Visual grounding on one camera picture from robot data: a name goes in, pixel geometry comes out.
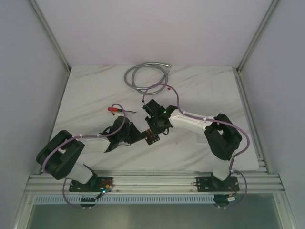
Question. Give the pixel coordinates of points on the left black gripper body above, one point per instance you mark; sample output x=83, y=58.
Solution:
x=147, y=136

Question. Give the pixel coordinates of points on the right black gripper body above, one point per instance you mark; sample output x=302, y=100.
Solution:
x=153, y=125

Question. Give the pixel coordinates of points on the black fuse box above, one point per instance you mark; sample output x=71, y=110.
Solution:
x=148, y=138

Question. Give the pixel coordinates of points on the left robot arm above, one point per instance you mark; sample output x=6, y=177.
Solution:
x=59, y=157

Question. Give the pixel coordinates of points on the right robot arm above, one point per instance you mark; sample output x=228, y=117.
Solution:
x=222, y=138

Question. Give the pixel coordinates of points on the red handled screwdriver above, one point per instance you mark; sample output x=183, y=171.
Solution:
x=113, y=109

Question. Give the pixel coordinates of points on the aluminium mounting rail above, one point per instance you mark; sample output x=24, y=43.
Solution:
x=159, y=182

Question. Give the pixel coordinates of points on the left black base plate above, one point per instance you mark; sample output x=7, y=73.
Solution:
x=96, y=184

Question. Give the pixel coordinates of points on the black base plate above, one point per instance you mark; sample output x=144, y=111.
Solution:
x=96, y=184
x=212, y=184

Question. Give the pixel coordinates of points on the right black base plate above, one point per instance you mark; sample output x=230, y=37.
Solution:
x=212, y=184

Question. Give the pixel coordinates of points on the slotted cable duct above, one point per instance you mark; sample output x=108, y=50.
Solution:
x=125, y=199

